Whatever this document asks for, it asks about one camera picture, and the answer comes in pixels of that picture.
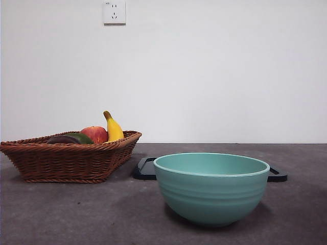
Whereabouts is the teal ribbed bowl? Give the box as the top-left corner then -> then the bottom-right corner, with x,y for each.
153,152 -> 271,228

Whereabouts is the yellow banana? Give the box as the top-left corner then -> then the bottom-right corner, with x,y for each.
103,110 -> 125,142

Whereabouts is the black rectangular tray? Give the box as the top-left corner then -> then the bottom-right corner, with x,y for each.
132,157 -> 289,182

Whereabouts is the red yellow apple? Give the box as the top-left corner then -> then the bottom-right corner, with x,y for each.
80,125 -> 109,144

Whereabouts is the green avocado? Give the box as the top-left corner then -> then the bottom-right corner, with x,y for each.
65,132 -> 95,144

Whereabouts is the brown wicker basket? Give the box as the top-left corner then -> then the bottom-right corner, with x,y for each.
0,130 -> 143,183

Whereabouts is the white wall socket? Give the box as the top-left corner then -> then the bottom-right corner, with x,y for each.
103,1 -> 127,26

